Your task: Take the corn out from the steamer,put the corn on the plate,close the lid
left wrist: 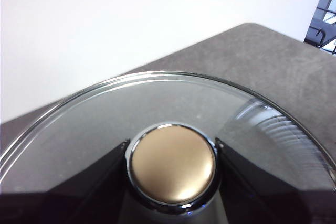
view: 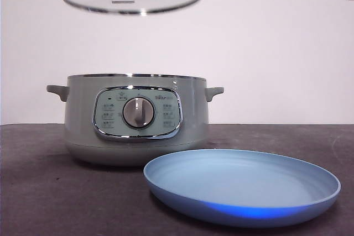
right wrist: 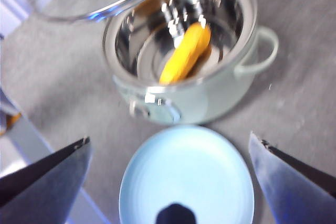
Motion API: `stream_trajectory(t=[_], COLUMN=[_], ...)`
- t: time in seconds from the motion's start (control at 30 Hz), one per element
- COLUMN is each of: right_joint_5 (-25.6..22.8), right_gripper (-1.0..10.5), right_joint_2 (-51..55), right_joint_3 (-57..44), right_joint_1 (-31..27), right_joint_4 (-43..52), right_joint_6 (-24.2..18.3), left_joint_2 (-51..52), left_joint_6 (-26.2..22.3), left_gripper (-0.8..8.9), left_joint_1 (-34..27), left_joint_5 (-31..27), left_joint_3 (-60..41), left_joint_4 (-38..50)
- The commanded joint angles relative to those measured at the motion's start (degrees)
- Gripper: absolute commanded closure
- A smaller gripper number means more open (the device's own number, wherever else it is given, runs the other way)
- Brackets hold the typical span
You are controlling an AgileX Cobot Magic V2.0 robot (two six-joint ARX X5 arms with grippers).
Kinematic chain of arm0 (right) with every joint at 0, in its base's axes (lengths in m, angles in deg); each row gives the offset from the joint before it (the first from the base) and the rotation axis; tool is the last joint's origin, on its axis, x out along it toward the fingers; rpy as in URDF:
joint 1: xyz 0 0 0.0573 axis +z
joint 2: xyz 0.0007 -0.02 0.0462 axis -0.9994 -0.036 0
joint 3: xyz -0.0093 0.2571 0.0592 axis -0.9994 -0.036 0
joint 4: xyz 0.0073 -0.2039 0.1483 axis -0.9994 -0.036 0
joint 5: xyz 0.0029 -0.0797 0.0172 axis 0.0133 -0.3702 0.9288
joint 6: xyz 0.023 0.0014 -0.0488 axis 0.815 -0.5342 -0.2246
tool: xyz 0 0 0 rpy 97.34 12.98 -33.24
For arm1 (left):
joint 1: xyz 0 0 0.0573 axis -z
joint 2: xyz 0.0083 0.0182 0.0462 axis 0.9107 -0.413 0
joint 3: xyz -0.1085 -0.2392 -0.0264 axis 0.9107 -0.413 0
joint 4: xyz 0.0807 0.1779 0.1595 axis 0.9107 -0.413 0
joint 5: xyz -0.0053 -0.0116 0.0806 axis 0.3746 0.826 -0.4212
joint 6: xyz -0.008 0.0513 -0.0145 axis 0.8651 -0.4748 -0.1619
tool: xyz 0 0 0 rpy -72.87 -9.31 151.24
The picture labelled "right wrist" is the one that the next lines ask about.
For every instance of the pale green electric steamer pot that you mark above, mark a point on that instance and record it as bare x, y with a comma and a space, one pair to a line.
225, 90

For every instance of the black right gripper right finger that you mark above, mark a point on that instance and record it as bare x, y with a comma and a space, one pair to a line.
294, 190

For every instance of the blue round plate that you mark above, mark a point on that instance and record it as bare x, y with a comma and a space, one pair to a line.
186, 166

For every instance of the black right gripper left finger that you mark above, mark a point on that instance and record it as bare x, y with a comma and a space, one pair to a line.
44, 192

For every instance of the yellow corn cob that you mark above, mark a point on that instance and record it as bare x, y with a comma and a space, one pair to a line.
186, 53

